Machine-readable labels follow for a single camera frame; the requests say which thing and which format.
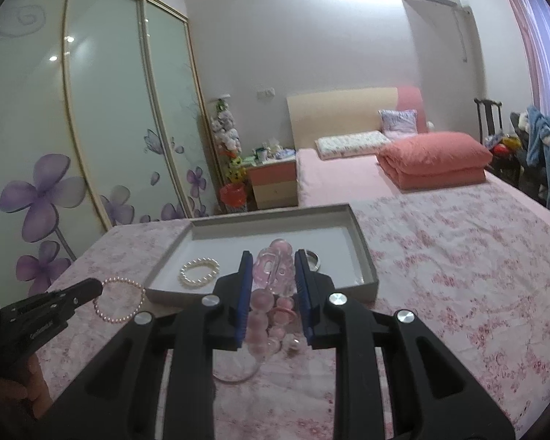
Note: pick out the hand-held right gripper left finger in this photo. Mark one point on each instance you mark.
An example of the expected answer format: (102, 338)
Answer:
(244, 295)

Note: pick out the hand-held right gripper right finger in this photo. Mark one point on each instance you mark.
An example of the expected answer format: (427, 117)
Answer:
(303, 298)

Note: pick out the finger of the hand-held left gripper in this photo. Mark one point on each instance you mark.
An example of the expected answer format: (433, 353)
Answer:
(73, 291)

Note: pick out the wide silver bangle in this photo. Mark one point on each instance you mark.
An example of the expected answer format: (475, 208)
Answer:
(316, 261)

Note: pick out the grey shallow tray box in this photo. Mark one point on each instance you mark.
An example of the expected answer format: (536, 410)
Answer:
(275, 233)

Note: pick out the thin silver bangle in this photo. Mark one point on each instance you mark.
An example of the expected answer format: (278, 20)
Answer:
(233, 378)

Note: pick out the person's left hand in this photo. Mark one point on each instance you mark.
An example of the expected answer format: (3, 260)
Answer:
(25, 378)

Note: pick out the red trash bin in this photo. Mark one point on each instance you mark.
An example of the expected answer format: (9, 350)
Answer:
(233, 197)

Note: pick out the pink and beige nightstand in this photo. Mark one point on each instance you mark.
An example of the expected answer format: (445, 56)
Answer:
(272, 183)

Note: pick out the bed with pink sheet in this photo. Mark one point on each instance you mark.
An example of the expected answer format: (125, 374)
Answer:
(339, 178)

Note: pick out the clutter of small nightstand articles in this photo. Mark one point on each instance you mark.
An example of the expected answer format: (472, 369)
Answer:
(272, 153)

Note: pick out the column of plush toys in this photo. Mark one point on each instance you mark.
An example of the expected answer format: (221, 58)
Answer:
(227, 137)

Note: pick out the floral white pillow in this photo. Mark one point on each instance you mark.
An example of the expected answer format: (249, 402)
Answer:
(348, 144)

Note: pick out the sliding wardrobe with purple flowers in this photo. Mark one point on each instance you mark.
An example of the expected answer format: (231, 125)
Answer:
(96, 123)

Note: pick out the beige and pink headboard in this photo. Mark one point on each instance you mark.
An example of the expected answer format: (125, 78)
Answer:
(339, 110)

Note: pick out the folded salmon pink quilt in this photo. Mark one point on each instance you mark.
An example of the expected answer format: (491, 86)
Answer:
(433, 156)

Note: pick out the small purple cushion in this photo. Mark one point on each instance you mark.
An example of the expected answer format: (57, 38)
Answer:
(398, 123)

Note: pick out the colourful toys on chair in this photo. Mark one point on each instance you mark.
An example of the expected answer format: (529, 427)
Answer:
(504, 144)

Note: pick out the dark wooden chair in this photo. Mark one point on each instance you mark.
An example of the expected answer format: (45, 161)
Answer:
(488, 114)

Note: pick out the air conditioner pipe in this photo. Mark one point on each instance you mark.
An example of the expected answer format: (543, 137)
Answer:
(464, 32)

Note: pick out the pink curtain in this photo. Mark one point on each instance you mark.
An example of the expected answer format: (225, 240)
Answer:
(536, 32)

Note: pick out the white wall socket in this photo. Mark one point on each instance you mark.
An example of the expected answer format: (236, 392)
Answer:
(266, 93)

